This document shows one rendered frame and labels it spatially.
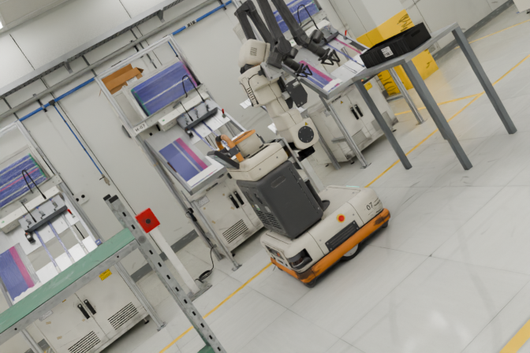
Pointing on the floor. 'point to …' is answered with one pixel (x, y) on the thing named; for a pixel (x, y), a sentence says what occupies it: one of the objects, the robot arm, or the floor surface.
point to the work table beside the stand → (431, 94)
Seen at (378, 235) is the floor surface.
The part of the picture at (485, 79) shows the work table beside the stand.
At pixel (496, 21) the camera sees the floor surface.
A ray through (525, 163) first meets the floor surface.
